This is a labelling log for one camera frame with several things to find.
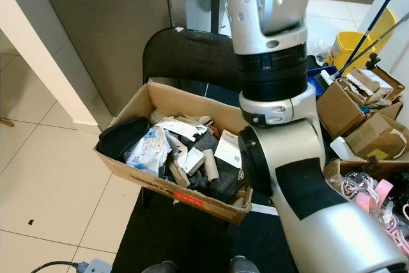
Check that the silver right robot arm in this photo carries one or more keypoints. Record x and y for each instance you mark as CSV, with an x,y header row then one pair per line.
x,y
268,4

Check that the brown cardboard rubbish box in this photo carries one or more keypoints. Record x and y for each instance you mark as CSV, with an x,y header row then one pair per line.
x,y
153,97

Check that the small black floor speck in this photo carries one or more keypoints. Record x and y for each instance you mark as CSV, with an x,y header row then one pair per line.
x,y
30,222

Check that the black cloth bundle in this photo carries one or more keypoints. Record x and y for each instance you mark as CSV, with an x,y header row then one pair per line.
x,y
121,137

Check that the dark grey cabinet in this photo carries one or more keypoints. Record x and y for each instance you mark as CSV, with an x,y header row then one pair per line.
x,y
96,30

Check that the white blue-printed plastic package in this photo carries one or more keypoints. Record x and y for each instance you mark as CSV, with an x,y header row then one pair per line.
x,y
150,151

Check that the grey connector block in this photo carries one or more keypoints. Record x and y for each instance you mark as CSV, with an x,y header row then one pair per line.
x,y
98,265

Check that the crumpled white paper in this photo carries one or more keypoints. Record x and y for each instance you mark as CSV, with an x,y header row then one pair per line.
x,y
182,126

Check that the short brown cardboard tube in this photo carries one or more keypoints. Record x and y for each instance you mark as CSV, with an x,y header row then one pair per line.
x,y
179,175

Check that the black round-backed chair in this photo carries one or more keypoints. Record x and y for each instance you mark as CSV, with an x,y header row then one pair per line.
x,y
185,55

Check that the small white carton piece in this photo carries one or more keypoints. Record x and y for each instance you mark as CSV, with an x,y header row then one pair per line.
x,y
193,159

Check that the long brown cardboard tube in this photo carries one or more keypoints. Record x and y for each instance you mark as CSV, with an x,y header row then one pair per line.
x,y
209,164

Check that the dark robot left leg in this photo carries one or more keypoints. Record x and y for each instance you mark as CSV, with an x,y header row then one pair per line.
x,y
160,268

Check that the dark robot leg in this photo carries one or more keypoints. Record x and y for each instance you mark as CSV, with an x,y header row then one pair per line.
x,y
243,265
160,268

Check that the white printed card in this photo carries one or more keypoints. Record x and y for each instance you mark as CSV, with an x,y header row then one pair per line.
x,y
228,148

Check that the black floor carpet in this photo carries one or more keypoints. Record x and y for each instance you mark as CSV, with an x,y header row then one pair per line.
x,y
198,247

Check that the white floor tape strip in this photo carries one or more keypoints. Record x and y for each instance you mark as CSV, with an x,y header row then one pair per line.
x,y
262,210

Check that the dark robot right leg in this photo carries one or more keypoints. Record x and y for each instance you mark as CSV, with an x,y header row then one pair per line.
x,y
243,265

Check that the blue plastic crate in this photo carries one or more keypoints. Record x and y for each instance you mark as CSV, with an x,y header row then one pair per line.
x,y
316,80

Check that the tall brown cardboard box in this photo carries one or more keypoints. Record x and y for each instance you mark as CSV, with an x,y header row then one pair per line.
x,y
339,108

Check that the yellow mop bucket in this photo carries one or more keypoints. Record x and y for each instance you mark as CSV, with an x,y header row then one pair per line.
x,y
354,46

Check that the open cardboard box with scraps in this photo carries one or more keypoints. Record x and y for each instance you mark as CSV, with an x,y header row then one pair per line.
x,y
370,84

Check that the cardboard box of pink items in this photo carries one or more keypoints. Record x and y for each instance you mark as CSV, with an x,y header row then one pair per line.
x,y
367,193

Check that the plain closed cardboard box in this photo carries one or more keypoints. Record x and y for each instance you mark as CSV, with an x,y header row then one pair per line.
x,y
380,135

